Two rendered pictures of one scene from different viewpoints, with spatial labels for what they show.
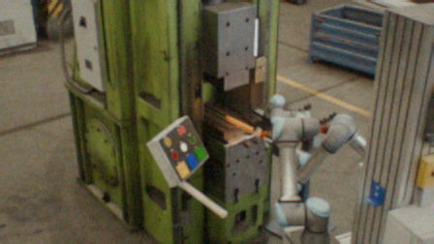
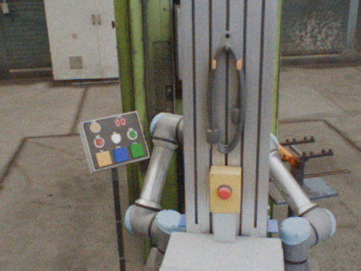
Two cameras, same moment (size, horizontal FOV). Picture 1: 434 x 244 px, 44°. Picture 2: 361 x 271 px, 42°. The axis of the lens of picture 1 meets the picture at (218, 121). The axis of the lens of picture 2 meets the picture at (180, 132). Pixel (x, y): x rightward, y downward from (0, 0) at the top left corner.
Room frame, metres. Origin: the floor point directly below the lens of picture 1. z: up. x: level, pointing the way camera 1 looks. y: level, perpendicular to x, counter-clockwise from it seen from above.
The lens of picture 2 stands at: (0.80, -1.44, 2.04)
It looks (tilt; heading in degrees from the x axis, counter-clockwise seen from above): 21 degrees down; 33
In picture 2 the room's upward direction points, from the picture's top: 2 degrees counter-clockwise
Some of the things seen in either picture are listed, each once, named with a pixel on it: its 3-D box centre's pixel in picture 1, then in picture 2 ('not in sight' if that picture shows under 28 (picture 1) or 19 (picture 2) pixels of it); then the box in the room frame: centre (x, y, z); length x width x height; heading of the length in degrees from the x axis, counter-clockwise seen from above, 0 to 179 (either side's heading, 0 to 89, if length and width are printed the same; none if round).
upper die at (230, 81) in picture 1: (215, 70); not in sight; (3.25, 0.01, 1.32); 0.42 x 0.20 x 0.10; 39
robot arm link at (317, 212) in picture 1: (316, 213); (169, 229); (2.15, -0.49, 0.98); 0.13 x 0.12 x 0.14; 92
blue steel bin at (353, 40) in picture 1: (360, 40); not in sight; (6.83, -1.91, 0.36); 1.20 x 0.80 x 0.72; 44
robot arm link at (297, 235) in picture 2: not in sight; (295, 237); (2.35, -0.95, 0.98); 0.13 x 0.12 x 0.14; 159
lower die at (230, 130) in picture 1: (215, 119); not in sight; (3.25, 0.01, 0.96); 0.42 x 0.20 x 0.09; 39
